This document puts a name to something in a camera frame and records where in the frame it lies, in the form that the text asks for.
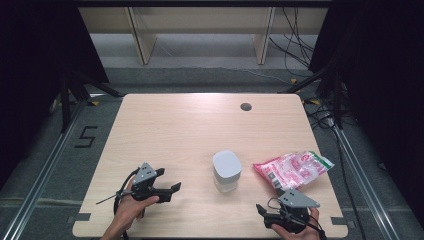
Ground black metal stand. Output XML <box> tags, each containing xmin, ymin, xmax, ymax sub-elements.
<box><xmin>59</xmin><ymin>69</ymin><xmax>123</xmax><ymax>134</ymax></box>
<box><xmin>279</xmin><ymin>63</ymin><xmax>345</xmax><ymax>130</ymax></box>

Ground left hand-held gripper cable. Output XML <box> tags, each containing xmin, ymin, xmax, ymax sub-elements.
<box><xmin>95</xmin><ymin>168</ymin><xmax>141</xmax><ymax>240</ymax></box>

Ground pink and white plastic bag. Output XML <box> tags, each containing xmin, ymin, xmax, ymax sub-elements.
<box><xmin>252</xmin><ymin>150</ymin><xmax>335</xmax><ymax>192</ymax></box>

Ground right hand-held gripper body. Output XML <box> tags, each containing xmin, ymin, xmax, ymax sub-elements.
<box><xmin>263</xmin><ymin>188</ymin><xmax>321</xmax><ymax>235</ymax></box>

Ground tangled black floor cables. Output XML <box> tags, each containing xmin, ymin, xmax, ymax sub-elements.
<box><xmin>304</xmin><ymin>99</ymin><xmax>337</xmax><ymax>132</ymax></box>

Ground black metal beam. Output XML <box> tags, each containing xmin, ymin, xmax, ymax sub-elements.
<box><xmin>73</xmin><ymin>0</ymin><xmax>334</xmax><ymax>9</ymax></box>

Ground clear container with white lid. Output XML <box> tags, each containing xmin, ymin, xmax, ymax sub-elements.
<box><xmin>212</xmin><ymin>149</ymin><xmax>243</xmax><ymax>194</ymax></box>

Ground hand-held gripper cable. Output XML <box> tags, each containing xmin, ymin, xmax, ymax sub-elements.
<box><xmin>267</xmin><ymin>197</ymin><xmax>328</xmax><ymax>240</ymax></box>
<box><xmin>95</xmin><ymin>168</ymin><xmax>141</xmax><ymax>240</ymax></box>

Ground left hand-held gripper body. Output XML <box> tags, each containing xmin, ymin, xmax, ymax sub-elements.
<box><xmin>130</xmin><ymin>162</ymin><xmax>173</xmax><ymax>204</ymax></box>

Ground person's right hand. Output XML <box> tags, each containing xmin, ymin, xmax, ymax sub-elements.
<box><xmin>270</xmin><ymin>207</ymin><xmax>323</xmax><ymax>240</ymax></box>

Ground aluminium floor rail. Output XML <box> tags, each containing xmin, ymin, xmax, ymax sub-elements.
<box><xmin>334</xmin><ymin>126</ymin><xmax>401</xmax><ymax>240</ymax></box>
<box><xmin>1</xmin><ymin>99</ymin><xmax>89</xmax><ymax>240</ymax></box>

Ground person's left hand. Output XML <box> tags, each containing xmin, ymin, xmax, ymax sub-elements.
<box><xmin>114</xmin><ymin>177</ymin><xmax>161</xmax><ymax>232</ymax></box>

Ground light wooden furniture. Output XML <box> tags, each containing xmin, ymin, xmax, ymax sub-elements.
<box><xmin>78</xmin><ymin>6</ymin><xmax>329</xmax><ymax>66</ymax></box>

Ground right hand-held gripper cable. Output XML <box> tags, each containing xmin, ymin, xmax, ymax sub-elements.
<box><xmin>267</xmin><ymin>197</ymin><xmax>328</xmax><ymax>240</ymax></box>

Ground hanging black cables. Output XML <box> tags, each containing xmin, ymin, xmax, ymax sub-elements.
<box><xmin>268</xmin><ymin>7</ymin><xmax>317</xmax><ymax>78</ymax></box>

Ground black curtain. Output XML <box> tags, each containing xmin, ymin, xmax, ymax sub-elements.
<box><xmin>0</xmin><ymin>0</ymin><xmax>110</xmax><ymax>188</ymax></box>
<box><xmin>309</xmin><ymin>0</ymin><xmax>424</xmax><ymax>231</ymax></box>

